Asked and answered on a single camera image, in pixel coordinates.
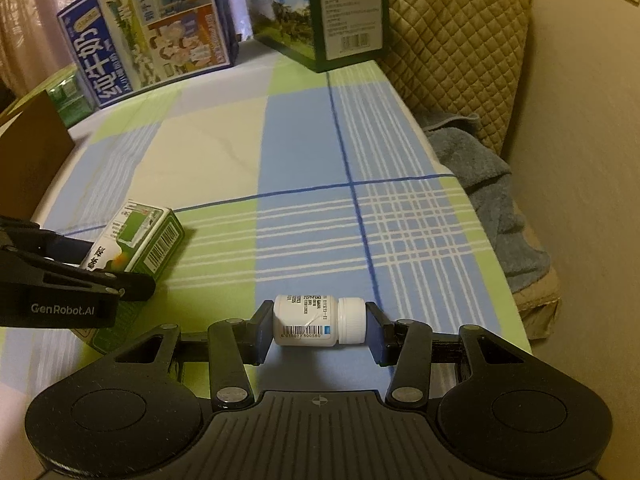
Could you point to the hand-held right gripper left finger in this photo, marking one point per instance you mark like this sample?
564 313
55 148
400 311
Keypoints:
262 335

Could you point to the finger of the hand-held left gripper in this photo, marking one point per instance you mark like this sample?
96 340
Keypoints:
130 286
55 245

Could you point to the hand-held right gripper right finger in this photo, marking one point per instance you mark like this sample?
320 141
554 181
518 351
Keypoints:
375 335

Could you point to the white pill bottle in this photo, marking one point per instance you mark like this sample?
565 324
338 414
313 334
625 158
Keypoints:
305 320

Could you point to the green medicine box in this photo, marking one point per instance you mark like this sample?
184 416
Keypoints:
150 240

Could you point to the brown cardboard shoe box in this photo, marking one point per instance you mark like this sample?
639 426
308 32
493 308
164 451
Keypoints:
35 160

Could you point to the green tissue pack bundle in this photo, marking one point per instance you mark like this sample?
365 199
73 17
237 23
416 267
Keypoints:
70 100

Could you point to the checkered tablecloth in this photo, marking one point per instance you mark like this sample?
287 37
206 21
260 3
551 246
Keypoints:
310 160

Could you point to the grey-blue towel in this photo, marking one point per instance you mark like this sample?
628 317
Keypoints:
480 170

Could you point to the blue milk carton box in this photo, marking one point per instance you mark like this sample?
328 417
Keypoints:
125 50

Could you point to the mauve patterned curtain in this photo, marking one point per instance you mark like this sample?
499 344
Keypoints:
40 20

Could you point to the chair with quilted cover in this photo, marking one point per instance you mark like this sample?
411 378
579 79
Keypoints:
450 35

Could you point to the green landscape milk carton box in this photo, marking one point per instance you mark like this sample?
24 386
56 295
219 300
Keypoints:
350 10

